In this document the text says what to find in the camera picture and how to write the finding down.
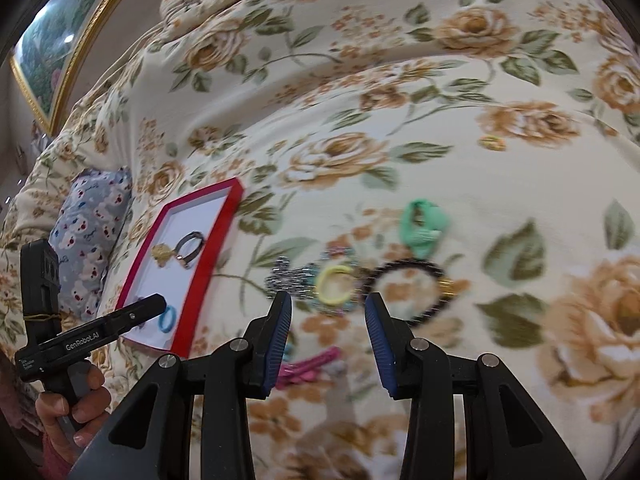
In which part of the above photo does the pink hair clip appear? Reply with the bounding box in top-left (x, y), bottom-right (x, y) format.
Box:
top-left (277, 347), bottom-right (346, 391)

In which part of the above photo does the red jewelry box tray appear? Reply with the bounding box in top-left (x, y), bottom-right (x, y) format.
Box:
top-left (115, 177), bottom-right (244, 358)

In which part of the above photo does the gold-framed painting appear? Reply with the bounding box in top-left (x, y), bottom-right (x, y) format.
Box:
top-left (10, 0), bottom-right (151, 136)

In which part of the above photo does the grey bear-print pillow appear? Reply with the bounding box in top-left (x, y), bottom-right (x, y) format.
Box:
top-left (49, 167), bottom-right (133, 321)

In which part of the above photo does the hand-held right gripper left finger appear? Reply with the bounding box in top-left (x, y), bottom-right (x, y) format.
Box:
top-left (92, 290), bottom-right (293, 480)

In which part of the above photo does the person's left hand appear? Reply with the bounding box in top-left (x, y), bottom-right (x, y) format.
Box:
top-left (35, 367), bottom-right (113, 463)

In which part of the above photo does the colourful bead bracelet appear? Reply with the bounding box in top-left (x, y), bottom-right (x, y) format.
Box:
top-left (295, 247), bottom-right (371, 316)

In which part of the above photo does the gold-faced wristwatch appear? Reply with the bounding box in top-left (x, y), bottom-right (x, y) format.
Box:
top-left (174, 231), bottom-right (207, 270)

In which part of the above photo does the yellow hair tie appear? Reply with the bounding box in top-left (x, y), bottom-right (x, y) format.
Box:
top-left (316, 265), bottom-right (355, 307)

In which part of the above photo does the silver chain bracelet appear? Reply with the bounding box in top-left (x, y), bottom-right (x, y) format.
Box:
top-left (265, 256), bottom-right (318, 301)

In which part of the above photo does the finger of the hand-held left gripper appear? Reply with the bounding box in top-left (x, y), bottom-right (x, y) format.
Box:
top-left (112, 294), bottom-right (167, 336)

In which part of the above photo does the green bow hair tie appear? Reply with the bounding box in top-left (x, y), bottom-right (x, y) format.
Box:
top-left (400, 200), bottom-right (450, 260)

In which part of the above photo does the floral blanket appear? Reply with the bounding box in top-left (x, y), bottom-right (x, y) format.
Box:
top-left (0, 0), bottom-right (640, 480)

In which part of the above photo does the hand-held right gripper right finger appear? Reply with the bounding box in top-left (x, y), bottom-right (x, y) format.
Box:
top-left (364, 292), bottom-right (588, 480)

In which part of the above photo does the black bead bracelet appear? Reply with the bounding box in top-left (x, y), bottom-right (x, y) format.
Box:
top-left (367, 258), bottom-right (453, 326)

